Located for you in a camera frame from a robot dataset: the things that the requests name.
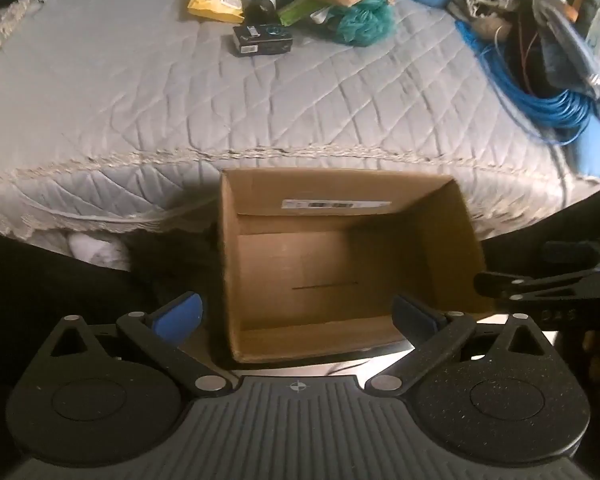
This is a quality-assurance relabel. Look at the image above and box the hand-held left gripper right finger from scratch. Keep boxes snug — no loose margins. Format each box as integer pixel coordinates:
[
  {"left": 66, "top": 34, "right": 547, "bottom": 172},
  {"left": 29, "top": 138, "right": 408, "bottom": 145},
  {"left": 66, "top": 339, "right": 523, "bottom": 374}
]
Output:
[{"left": 364, "top": 294, "right": 555, "bottom": 401}]

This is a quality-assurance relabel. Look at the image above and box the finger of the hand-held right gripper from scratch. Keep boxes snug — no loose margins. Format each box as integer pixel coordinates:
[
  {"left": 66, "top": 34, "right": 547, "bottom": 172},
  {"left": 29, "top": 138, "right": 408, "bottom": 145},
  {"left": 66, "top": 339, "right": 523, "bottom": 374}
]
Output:
[
  {"left": 473, "top": 269, "right": 600, "bottom": 307},
  {"left": 542, "top": 240, "right": 600, "bottom": 267}
]

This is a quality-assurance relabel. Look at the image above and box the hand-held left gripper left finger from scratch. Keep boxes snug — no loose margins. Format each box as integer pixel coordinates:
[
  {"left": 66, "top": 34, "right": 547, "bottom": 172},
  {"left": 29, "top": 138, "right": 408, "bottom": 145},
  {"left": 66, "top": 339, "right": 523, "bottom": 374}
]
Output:
[{"left": 49, "top": 290, "right": 238, "bottom": 401}]

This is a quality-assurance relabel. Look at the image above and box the brown cardboard box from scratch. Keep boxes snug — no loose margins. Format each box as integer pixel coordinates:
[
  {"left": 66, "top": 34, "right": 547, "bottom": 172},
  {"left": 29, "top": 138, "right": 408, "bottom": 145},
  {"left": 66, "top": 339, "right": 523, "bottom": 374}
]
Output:
[{"left": 216, "top": 169, "right": 496, "bottom": 365}]

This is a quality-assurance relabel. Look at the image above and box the white cloth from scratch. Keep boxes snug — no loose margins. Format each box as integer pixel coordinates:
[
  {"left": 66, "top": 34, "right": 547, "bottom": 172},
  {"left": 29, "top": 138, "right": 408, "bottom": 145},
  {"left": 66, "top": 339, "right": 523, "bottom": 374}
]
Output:
[{"left": 67, "top": 232, "right": 133, "bottom": 272}]

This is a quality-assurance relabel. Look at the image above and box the clear crinkled plastic bag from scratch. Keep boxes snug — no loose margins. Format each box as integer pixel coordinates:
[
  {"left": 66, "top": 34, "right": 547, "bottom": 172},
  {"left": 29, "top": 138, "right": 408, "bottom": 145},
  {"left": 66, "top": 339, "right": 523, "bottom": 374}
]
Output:
[{"left": 532, "top": 0, "right": 600, "bottom": 123}]

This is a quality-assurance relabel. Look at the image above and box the small black printed box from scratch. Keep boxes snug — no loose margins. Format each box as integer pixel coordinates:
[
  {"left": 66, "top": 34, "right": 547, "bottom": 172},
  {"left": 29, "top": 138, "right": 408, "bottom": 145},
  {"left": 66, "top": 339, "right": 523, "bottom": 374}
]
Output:
[{"left": 231, "top": 23, "right": 294, "bottom": 57}]

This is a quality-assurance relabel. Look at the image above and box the teal mesh bath sponge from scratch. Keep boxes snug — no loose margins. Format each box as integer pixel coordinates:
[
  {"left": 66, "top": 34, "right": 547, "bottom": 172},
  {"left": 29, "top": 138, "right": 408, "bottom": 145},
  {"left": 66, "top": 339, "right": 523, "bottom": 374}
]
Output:
[{"left": 330, "top": 0, "right": 397, "bottom": 47}]

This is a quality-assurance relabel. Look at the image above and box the green wipes packet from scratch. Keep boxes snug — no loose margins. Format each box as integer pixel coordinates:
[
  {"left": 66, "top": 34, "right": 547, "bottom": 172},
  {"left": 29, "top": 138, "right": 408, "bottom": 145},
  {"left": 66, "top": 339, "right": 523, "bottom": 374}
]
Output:
[{"left": 278, "top": 0, "right": 332, "bottom": 27}]

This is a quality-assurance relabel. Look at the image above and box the blue cable coil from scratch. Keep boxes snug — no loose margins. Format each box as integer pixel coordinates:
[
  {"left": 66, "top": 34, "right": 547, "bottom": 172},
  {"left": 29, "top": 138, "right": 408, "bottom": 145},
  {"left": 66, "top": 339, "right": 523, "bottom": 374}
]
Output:
[{"left": 455, "top": 20, "right": 593, "bottom": 147}]

